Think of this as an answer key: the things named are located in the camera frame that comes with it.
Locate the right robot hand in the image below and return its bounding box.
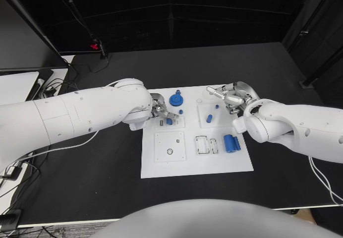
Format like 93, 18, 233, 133
206, 81, 260, 115

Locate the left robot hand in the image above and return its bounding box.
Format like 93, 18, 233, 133
148, 93, 180, 122

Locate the white task board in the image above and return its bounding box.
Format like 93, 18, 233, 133
139, 84, 255, 179

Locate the blue gear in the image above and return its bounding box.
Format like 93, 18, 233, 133
168, 93, 184, 107

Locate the large blue cylinder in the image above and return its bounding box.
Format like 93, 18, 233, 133
223, 134, 237, 153

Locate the black stand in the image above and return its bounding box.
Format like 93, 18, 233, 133
298, 27, 343, 89

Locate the black pole with red light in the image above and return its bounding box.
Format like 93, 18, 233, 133
60, 0, 109, 60

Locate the white desk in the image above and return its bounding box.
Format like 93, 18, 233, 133
0, 55, 76, 211

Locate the white cable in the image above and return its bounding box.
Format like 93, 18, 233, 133
0, 130, 101, 173
307, 155, 343, 203
309, 157, 343, 207

